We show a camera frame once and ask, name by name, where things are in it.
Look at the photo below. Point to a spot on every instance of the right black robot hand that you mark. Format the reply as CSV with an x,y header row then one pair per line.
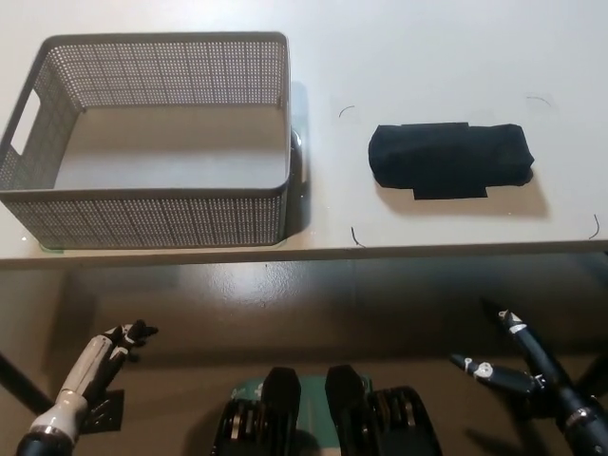
x,y
546,375

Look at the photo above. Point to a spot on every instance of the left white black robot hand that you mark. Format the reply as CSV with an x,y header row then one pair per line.
x,y
85,366

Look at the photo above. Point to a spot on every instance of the black table leg with foot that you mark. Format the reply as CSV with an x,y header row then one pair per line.
x,y
103,413
599,371

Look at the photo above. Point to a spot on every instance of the green tape piece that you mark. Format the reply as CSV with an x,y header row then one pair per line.
x,y
52,249

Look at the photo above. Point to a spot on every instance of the grey perforated plastic basket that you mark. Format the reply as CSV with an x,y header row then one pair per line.
x,y
142,218

